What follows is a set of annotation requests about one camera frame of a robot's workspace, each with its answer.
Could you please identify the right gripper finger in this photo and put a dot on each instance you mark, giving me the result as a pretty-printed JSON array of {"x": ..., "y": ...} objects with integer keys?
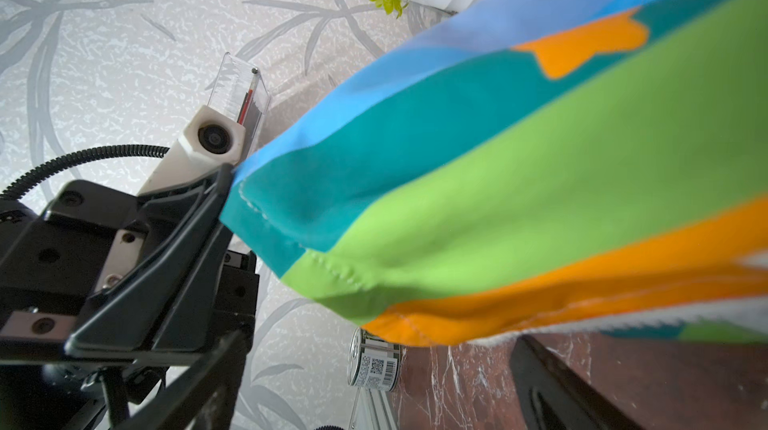
[{"x": 552, "y": 396}]

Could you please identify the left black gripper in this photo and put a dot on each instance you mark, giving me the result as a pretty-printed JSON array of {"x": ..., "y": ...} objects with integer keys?
[{"x": 130, "y": 310}]

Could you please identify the rainbow striped kids jacket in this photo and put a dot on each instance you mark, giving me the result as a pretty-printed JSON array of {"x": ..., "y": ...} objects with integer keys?
[{"x": 532, "y": 166}]

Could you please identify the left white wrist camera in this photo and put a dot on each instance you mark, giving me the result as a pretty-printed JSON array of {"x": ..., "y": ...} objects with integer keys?
[{"x": 210, "y": 139}]

